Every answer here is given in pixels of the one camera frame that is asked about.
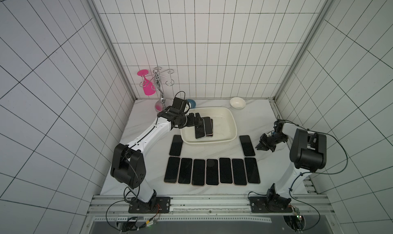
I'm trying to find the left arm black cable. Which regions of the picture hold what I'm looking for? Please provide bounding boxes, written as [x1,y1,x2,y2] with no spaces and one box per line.
[105,90,188,233]

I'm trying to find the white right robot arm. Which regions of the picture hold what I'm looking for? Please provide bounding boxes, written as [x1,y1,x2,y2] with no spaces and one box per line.
[255,119,327,211]

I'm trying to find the pink stack phone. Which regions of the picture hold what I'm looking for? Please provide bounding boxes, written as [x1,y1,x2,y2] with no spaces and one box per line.
[203,117,213,137]

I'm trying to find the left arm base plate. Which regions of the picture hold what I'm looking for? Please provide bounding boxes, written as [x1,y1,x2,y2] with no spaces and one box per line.
[128,196,171,214]

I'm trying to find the pink plastic wine glass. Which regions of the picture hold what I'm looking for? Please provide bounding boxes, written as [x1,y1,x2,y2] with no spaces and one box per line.
[137,69,156,96]

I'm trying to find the chrome glass holder stand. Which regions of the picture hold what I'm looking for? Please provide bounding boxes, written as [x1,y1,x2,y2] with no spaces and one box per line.
[147,66,175,113]

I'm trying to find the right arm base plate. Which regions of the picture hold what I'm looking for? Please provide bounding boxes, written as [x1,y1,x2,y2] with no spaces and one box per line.
[249,196,293,214]

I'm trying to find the blue ceramic bowl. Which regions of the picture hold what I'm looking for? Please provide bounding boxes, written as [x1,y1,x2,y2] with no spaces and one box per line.
[188,99,196,109]

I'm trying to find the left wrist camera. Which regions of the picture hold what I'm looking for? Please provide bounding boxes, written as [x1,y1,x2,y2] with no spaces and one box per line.
[172,97,190,114]

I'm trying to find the white plastic storage box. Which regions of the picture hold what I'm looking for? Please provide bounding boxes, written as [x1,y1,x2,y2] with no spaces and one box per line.
[181,107,237,145]

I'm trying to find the white ceramic bowl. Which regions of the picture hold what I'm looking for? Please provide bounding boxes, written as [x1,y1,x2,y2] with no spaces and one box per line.
[230,97,246,109]

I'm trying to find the aluminium mounting rail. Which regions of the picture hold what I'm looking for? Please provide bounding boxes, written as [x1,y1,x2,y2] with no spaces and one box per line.
[86,195,335,224]

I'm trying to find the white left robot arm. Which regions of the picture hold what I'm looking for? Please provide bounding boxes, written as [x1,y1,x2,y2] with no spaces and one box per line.
[110,106,203,211]

